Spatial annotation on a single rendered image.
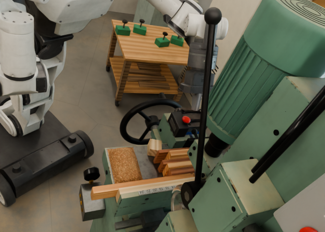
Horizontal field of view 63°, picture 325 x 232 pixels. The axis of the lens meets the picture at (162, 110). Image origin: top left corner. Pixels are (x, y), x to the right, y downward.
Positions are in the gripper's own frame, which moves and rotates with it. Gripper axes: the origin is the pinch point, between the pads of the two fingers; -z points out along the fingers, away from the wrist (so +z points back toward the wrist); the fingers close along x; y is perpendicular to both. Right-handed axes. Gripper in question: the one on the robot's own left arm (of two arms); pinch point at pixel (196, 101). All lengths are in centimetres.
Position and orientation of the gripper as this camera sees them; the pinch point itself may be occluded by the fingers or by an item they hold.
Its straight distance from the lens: 86.4
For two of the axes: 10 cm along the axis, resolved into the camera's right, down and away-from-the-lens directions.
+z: 1.1, -9.6, -2.6
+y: 4.2, 2.8, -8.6
